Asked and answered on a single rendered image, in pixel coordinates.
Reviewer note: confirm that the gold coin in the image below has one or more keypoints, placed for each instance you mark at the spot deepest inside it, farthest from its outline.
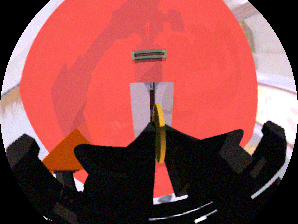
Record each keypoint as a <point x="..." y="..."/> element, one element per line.
<point x="158" y="118"/>

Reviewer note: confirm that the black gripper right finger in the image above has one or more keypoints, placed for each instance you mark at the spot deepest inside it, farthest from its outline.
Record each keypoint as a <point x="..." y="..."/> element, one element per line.
<point x="186" y="155"/>

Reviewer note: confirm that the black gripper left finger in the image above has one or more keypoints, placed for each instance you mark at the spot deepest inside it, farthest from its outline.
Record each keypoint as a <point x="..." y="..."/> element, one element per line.
<point x="137" y="160"/>

